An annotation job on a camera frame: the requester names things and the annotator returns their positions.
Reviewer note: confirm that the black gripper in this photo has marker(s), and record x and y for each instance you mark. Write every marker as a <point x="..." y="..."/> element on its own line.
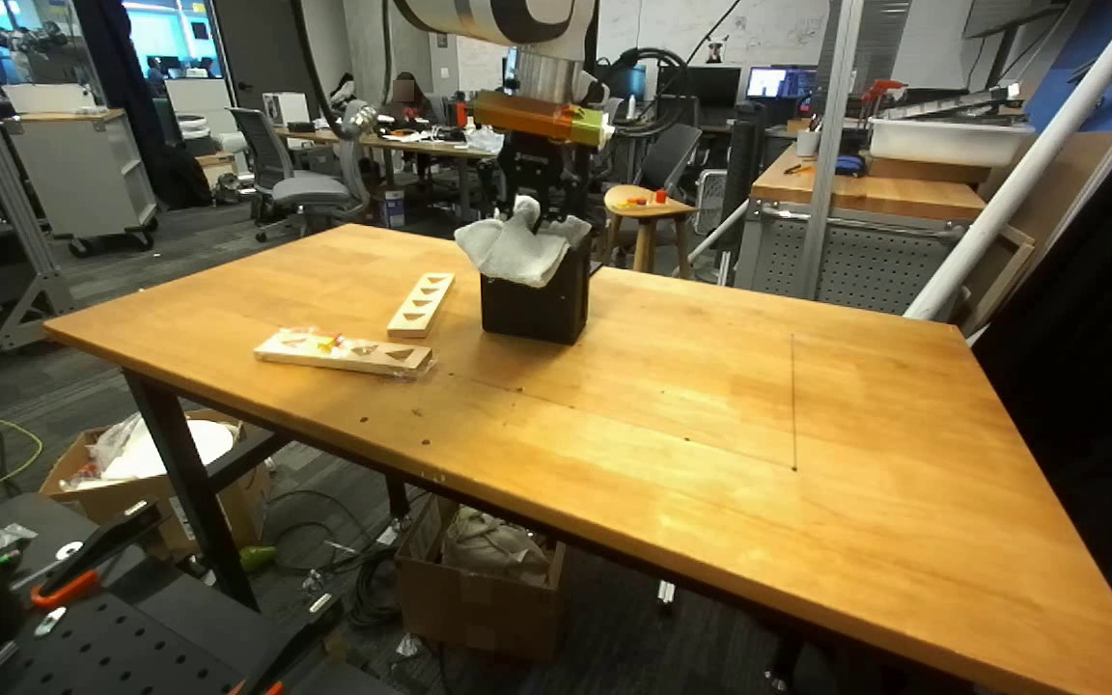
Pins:
<point x="542" y="174"/>

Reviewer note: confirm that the white towel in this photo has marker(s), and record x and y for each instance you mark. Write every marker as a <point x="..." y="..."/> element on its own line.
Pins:
<point x="524" y="253"/>

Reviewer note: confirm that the black box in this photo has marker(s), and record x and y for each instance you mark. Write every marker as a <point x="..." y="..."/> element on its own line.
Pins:
<point x="539" y="310"/>

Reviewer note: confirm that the cardboard box with grey stuffing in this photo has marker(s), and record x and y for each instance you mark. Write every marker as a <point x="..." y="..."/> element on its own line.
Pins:
<point x="479" y="586"/>

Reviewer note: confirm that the cardboard box with white bag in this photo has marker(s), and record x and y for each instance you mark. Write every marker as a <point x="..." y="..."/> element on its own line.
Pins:
<point x="119" y="486"/>

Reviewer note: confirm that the round wooden stool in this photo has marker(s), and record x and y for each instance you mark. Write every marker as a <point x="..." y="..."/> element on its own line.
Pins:
<point x="645" y="208"/>

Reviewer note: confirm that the small orange object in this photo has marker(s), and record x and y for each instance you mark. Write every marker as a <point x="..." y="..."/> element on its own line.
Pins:
<point x="662" y="200"/>

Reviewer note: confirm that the seated person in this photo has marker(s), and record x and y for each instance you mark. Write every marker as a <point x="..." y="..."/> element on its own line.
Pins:
<point x="409" y="100"/>

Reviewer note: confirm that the plain wooden triangle puzzle board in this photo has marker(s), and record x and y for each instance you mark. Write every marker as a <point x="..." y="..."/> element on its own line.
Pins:
<point x="422" y="302"/>

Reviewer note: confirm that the grey office chair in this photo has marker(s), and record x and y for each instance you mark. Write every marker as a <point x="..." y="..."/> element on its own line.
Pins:
<point x="292" y="181"/>

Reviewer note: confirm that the lit computer monitor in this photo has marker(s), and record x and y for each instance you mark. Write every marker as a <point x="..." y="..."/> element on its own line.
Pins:
<point x="783" y="87"/>

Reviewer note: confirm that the plastic-wrapped wooden triangle puzzle board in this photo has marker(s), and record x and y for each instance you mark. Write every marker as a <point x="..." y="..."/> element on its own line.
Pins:
<point x="346" y="355"/>

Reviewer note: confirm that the yellow red triangle puzzle piece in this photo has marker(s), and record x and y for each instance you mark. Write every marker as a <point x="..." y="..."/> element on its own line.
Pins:
<point x="321" y="344"/>

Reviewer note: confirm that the wooden workbench with mesh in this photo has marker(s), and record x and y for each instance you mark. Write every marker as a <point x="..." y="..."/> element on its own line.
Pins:
<point x="866" y="227"/>

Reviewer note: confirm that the white plastic tub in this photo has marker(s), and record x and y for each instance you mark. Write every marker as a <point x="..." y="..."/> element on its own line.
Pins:
<point x="946" y="141"/>

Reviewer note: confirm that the white wheeled cart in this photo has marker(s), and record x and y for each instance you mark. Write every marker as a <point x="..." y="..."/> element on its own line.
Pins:
<point x="80" y="159"/>

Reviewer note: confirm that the black table leg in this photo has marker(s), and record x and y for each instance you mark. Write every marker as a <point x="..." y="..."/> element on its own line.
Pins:
<point x="196" y="496"/>

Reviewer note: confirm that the white slanted pole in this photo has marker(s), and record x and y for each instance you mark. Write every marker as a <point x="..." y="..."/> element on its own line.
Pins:
<point x="1034" y="169"/>

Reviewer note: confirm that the black perforated plate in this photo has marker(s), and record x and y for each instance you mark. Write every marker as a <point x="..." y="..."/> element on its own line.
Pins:
<point x="133" y="640"/>

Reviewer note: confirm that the grey vertical post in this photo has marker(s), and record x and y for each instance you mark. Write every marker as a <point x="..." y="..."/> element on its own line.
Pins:
<point x="829" y="141"/>

